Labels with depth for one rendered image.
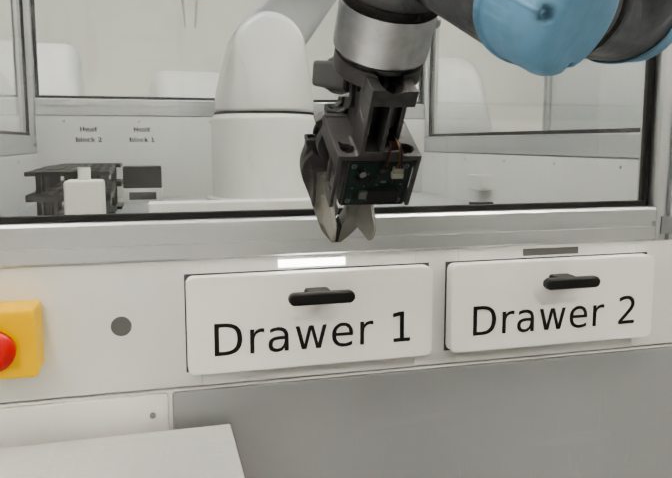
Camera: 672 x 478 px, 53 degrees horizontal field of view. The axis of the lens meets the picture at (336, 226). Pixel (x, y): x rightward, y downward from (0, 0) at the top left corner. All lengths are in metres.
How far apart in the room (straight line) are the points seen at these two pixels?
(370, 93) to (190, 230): 0.33
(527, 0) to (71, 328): 0.58
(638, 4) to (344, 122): 0.23
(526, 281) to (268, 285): 0.33
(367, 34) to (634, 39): 0.19
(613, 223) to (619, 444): 0.31
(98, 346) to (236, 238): 0.19
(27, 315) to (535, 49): 0.55
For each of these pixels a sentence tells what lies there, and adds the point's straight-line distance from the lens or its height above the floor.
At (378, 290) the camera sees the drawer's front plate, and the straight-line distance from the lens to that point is 0.80.
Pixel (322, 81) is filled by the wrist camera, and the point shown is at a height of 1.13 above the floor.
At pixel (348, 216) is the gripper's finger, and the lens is 0.66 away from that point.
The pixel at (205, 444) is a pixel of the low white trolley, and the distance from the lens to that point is 0.76.
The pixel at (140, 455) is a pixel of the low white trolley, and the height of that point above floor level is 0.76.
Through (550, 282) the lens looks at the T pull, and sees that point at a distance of 0.86.
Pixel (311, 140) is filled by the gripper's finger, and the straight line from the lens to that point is 0.60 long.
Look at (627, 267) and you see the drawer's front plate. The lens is 0.96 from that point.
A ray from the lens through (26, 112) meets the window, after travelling 0.79.
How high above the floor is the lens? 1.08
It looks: 7 degrees down
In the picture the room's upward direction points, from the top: straight up
